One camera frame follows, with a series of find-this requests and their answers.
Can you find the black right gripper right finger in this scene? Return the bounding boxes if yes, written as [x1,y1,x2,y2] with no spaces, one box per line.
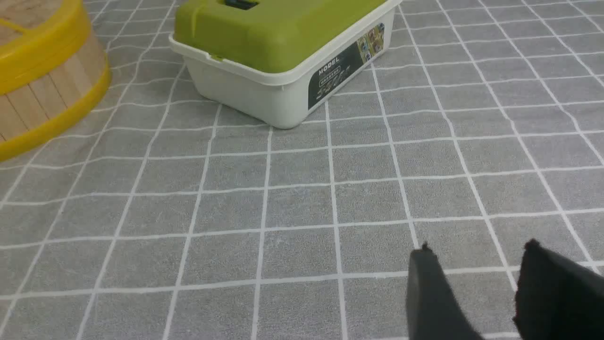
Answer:
[513,239,604,340]

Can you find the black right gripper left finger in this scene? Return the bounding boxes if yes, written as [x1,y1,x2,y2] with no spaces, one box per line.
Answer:
[406,243,483,340]

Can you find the grey checked tablecloth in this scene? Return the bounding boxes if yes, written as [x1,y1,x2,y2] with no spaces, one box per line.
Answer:
[1,0,604,340]

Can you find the yellow rimmed bamboo steamer lid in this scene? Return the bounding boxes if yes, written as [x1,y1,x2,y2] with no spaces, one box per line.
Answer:
[0,0,111,161]

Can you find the green lidded white storage box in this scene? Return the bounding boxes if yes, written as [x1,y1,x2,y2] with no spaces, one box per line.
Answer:
[169,0,400,129]

